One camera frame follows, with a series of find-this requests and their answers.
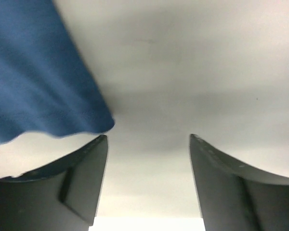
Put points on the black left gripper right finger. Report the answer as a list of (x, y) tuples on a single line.
[(234, 196)]

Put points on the navy blue t shirt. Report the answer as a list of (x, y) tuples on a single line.
[(44, 84)]

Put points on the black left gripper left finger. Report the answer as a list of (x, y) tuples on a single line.
[(60, 196)]

